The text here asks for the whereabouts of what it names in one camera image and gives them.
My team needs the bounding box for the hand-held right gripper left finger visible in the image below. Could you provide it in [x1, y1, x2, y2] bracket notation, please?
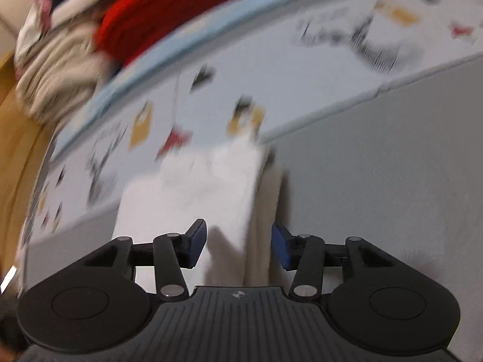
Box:
[85, 218, 208, 303]

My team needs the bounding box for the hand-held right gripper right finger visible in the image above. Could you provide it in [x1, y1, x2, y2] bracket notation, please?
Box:
[271, 222, 394, 303]

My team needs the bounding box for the cream garment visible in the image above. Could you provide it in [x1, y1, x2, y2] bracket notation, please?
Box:
[242, 158, 286, 288]

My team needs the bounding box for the small white garment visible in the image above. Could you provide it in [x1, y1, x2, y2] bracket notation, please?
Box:
[112, 139, 271, 295]

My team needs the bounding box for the printed light blue blanket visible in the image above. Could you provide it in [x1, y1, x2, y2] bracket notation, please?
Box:
[15, 0, 483, 297]

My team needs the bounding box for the beige folded cloth pile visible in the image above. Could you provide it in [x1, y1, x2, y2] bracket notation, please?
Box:
[15, 21, 116, 123]

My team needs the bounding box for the red knitted cloth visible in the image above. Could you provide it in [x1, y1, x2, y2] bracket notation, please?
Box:
[94, 0, 250, 69]

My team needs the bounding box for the floral patterned cloth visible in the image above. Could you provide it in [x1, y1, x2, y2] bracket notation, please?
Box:
[14, 0, 54, 66]

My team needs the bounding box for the wooden bed frame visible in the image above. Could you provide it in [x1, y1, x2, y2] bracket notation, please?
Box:
[0, 55, 58, 276]

